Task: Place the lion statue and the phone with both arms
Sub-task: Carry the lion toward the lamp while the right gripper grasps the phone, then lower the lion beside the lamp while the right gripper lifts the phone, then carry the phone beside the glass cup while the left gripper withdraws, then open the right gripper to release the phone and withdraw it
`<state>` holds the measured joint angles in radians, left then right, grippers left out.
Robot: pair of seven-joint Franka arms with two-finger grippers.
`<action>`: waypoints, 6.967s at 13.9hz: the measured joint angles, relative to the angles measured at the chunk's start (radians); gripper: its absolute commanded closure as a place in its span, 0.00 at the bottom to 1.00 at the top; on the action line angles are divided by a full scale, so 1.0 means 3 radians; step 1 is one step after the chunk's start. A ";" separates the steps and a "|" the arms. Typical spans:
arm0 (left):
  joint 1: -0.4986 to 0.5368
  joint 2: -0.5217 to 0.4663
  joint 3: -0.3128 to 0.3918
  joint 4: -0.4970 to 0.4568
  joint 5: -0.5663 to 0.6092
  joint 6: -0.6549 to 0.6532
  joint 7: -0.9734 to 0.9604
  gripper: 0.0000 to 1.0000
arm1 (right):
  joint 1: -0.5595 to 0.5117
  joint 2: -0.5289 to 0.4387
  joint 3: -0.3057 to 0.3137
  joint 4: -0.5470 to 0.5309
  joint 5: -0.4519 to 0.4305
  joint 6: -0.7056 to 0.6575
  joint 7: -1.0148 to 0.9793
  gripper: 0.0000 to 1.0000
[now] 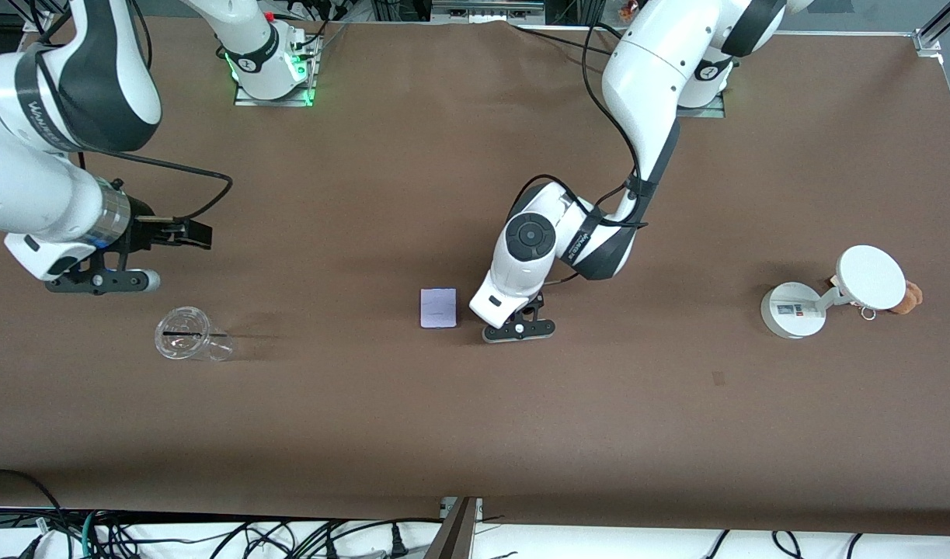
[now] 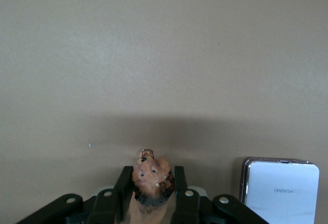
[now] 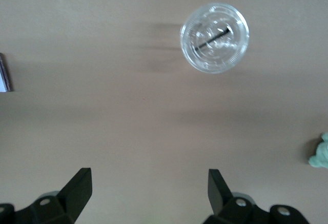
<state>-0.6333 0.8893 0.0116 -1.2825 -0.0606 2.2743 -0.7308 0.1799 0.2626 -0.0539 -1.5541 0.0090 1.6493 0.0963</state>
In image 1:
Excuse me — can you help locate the clear plastic cup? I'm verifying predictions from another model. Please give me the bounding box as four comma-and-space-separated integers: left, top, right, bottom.
154, 307, 235, 363

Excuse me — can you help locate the grey power strip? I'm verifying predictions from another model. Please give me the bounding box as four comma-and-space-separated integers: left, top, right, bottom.
431, 0, 547, 21

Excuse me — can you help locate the white round desk lamp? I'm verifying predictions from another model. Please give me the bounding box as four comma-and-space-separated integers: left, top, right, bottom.
760, 245, 907, 340

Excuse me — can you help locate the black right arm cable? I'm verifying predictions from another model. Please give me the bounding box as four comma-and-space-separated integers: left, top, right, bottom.
24, 0, 235, 223

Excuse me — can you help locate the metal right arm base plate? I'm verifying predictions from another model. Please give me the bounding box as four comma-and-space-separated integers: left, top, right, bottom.
234, 31, 322, 108

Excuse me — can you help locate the black looped floor cable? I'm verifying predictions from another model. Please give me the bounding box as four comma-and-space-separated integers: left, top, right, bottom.
0, 468, 64, 536

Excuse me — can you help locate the aluminium frame bar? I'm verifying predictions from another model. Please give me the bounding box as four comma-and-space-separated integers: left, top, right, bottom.
423, 497, 484, 559

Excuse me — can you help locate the black base power cable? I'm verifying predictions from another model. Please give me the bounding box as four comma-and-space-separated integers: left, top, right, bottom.
512, 23, 627, 59

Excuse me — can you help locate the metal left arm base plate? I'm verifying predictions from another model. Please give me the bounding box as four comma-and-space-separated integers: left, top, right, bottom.
675, 92, 726, 119

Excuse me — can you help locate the brown teddy bear keychain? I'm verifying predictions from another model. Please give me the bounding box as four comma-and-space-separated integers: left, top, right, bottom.
858, 281, 924, 321

